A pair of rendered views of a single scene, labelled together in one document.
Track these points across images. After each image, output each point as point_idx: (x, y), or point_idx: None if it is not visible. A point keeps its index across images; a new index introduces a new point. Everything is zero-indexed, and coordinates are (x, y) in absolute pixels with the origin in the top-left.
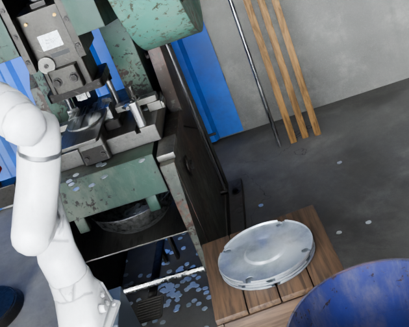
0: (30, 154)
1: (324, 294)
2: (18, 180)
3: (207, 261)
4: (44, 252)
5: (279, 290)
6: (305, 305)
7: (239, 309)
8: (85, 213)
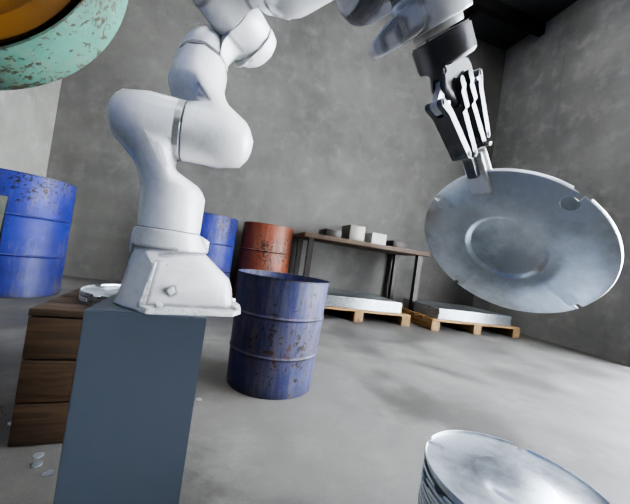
0: (227, 66)
1: (245, 280)
2: (214, 74)
3: (79, 310)
4: (184, 178)
5: None
6: (256, 279)
7: None
8: None
